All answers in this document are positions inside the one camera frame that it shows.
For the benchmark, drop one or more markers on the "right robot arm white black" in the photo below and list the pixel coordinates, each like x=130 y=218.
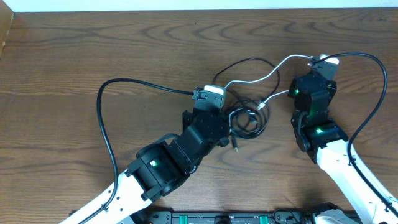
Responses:
x=328 y=147

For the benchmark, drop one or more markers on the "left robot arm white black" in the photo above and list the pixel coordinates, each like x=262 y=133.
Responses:
x=158 y=170

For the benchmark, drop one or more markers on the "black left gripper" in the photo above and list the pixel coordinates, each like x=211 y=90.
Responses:
x=205 y=117

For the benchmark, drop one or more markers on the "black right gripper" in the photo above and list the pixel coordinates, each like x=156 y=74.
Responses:
x=313 y=82

